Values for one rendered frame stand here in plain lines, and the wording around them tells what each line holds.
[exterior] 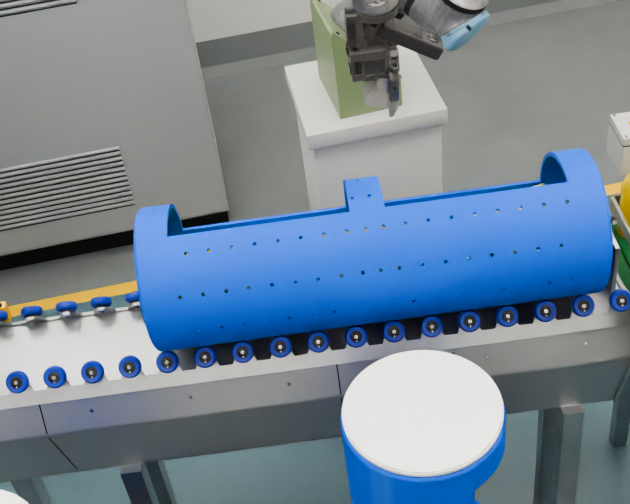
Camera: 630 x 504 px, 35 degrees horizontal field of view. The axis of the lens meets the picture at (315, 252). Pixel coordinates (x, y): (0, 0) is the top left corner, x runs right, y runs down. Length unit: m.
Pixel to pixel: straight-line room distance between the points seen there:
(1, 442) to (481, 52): 3.24
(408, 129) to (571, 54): 2.57
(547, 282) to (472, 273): 0.15
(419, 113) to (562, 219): 0.51
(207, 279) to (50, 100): 1.76
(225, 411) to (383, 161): 0.68
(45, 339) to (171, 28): 1.47
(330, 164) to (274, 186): 1.76
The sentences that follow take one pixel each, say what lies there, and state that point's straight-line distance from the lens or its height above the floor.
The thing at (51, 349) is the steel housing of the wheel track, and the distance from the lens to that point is 2.15.
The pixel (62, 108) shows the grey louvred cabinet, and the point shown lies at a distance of 3.49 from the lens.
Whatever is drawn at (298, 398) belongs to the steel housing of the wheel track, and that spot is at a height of 0.85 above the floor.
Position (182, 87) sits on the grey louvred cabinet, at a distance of 3.46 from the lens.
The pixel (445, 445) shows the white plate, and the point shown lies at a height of 1.04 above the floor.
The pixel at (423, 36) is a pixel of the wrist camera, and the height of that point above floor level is 1.55.
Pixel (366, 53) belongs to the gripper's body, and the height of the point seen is 1.54.
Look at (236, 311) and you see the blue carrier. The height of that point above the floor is 1.11.
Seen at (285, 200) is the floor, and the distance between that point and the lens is 3.92.
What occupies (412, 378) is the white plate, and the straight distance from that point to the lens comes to 1.78.
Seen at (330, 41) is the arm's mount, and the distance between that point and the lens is 2.15.
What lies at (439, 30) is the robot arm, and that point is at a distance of 2.16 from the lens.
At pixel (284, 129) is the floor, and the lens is 4.34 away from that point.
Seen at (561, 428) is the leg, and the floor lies 0.58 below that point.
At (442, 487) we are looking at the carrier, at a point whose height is 1.00.
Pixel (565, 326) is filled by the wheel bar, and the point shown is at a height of 0.92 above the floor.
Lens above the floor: 2.36
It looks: 40 degrees down
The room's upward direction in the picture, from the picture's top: 8 degrees counter-clockwise
